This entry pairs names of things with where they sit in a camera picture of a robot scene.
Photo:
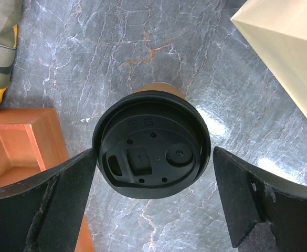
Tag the black plastic cup lid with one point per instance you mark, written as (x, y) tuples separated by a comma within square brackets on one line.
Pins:
[(151, 145)]

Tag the single brown paper cup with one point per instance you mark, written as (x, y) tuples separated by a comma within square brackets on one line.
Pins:
[(161, 86)]

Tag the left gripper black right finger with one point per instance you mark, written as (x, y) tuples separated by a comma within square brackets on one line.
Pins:
[(251, 196)]

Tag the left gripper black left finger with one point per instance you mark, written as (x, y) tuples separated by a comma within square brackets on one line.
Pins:
[(44, 212)]

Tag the orange compartment tray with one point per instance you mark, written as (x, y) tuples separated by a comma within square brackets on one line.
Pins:
[(31, 142)]

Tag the brown paper bag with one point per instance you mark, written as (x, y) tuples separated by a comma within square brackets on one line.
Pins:
[(277, 31)]

